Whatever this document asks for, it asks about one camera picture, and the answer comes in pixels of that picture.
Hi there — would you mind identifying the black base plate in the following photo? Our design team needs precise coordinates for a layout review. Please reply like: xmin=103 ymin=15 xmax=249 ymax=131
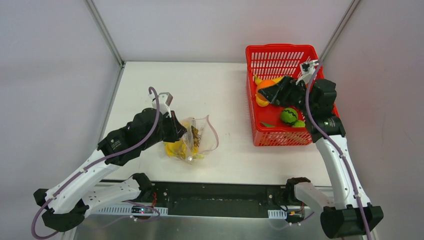
xmin=120 ymin=180 xmax=317 ymax=220

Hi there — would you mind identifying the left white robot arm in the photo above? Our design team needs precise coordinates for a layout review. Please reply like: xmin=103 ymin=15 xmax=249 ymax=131
xmin=33 ymin=107 xmax=187 ymax=232

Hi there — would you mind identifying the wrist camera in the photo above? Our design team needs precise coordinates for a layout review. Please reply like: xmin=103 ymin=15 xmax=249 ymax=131
xmin=297 ymin=59 xmax=320 ymax=84
xmin=149 ymin=92 xmax=173 ymax=115

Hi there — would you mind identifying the red plastic basket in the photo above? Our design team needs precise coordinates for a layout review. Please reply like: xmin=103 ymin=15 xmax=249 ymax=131
xmin=245 ymin=43 xmax=325 ymax=147

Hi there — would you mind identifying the orange toy orange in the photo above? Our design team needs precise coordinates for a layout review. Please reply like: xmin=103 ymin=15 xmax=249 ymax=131
xmin=256 ymin=79 xmax=276 ymax=94

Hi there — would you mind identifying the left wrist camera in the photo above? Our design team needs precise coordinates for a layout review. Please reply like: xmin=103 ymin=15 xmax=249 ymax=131
xmin=149 ymin=92 xmax=173 ymax=115

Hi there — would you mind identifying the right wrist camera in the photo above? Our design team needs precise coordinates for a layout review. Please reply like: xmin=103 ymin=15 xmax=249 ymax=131
xmin=297 ymin=59 xmax=320 ymax=84

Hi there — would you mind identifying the yellow toy lemon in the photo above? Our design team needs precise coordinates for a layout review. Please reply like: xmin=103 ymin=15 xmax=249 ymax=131
xmin=255 ymin=94 xmax=269 ymax=107

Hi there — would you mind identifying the single yellow banana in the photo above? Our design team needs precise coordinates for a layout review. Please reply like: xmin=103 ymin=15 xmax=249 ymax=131
xmin=253 ymin=75 xmax=283 ymax=86

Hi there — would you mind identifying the toy watermelon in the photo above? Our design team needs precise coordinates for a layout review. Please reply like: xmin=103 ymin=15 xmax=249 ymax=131
xmin=279 ymin=107 xmax=298 ymax=125

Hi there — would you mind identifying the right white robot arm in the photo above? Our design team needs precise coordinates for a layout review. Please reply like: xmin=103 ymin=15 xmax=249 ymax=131
xmin=258 ymin=76 xmax=384 ymax=239

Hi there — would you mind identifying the clear zip top bag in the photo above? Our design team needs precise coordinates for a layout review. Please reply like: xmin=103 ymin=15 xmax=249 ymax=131
xmin=164 ymin=115 xmax=220 ymax=165

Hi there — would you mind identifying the green toy lime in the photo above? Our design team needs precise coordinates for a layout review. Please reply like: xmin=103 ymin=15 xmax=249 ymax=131
xmin=291 ymin=120 xmax=306 ymax=128

